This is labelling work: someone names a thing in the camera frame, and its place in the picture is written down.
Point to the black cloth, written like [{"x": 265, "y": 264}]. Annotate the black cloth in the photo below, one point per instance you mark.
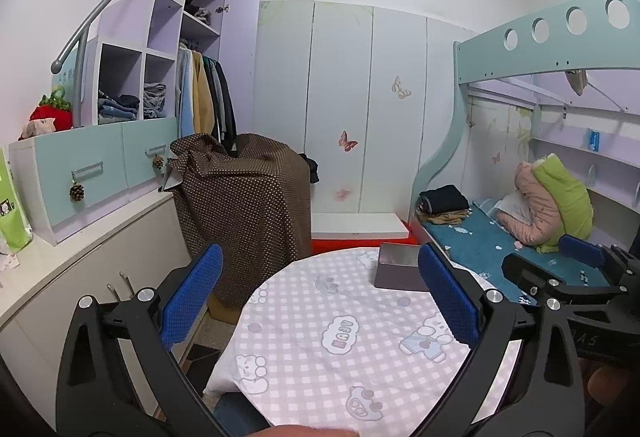
[{"x": 312, "y": 169}]

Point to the person's right hand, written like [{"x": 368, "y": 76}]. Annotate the person's right hand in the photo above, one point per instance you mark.
[{"x": 607, "y": 382}]

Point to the red strawberry plush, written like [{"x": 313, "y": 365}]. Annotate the red strawberry plush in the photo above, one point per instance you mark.
[{"x": 52, "y": 109}]

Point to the white platform step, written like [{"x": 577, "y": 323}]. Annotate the white platform step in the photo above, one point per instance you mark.
[{"x": 357, "y": 224}]

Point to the faded pink butterfly sticker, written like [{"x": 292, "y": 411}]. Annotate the faded pink butterfly sticker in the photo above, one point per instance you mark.
[{"x": 341, "y": 193}]

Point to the folded jeans stack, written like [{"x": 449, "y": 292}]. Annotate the folded jeans stack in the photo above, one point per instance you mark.
[{"x": 117, "y": 107}]

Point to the grey metal box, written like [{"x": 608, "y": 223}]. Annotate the grey metal box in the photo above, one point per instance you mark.
[{"x": 395, "y": 272}]

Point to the pink checkered tablecloth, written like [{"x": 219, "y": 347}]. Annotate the pink checkered tablecloth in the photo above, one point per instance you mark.
[{"x": 310, "y": 317}]

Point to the beige butterfly sticker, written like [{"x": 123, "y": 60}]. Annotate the beige butterfly sticker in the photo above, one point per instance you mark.
[{"x": 400, "y": 88}]

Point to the folded dark clothes stack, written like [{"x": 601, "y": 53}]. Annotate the folded dark clothes stack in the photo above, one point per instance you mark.
[{"x": 442, "y": 199}]

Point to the pinecone ornament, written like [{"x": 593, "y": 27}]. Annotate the pinecone ornament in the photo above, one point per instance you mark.
[
  {"x": 77, "y": 192},
  {"x": 158, "y": 162}
]

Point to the white wardrobe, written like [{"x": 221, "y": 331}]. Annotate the white wardrobe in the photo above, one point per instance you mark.
[{"x": 360, "y": 107}]

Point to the white pillow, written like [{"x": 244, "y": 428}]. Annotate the white pillow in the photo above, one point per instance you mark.
[{"x": 512, "y": 207}]

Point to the beige cabinet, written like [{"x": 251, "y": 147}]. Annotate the beige cabinet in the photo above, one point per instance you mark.
[{"x": 65, "y": 277}]

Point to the dark clothes on shelf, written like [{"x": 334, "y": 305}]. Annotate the dark clothes on shelf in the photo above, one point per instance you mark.
[{"x": 197, "y": 10}]

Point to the brown polka-dot cloth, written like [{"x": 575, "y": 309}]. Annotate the brown polka-dot cloth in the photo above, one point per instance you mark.
[{"x": 240, "y": 217}]

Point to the hanging yellow coat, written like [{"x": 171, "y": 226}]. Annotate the hanging yellow coat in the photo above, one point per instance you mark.
[{"x": 201, "y": 92}]

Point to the green bag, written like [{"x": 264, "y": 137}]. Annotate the green bag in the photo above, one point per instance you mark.
[{"x": 12, "y": 207}]

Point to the cardboard box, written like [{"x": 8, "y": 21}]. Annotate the cardboard box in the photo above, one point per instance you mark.
[{"x": 222, "y": 309}]

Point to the green padded jacket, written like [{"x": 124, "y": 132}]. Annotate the green padded jacket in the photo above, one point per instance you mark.
[{"x": 565, "y": 197}]

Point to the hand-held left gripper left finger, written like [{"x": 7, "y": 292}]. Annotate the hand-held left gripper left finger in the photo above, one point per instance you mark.
[{"x": 197, "y": 284}]

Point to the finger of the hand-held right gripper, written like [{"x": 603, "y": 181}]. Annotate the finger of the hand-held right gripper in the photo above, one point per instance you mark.
[
  {"x": 582, "y": 249},
  {"x": 525, "y": 272}
]

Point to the teal drawer unit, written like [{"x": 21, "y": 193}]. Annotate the teal drawer unit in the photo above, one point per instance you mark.
[{"x": 100, "y": 157}]

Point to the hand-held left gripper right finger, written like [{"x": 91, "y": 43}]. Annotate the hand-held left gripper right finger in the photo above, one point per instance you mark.
[{"x": 445, "y": 289}]

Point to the teal bunk bed frame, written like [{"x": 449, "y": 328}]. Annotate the teal bunk bed frame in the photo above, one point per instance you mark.
[{"x": 500, "y": 62}]

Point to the hanging dark coats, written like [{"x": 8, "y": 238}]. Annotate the hanging dark coats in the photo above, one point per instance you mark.
[{"x": 224, "y": 109}]

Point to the person's left hand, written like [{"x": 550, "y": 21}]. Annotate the person's left hand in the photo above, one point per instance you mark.
[{"x": 310, "y": 432}]

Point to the small blue packet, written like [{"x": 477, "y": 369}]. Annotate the small blue packet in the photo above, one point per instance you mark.
[{"x": 594, "y": 140}]

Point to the hanging light blue garment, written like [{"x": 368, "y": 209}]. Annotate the hanging light blue garment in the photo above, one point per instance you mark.
[{"x": 185, "y": 92}]

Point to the folded grey clothes stack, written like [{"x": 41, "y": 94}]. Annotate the folded grey clothes stack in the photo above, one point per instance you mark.
[{"x": 153, "y": 99}]

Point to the red platform base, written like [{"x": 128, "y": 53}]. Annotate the red platform base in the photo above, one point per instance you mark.
[{"x": 350, "y": 245}]

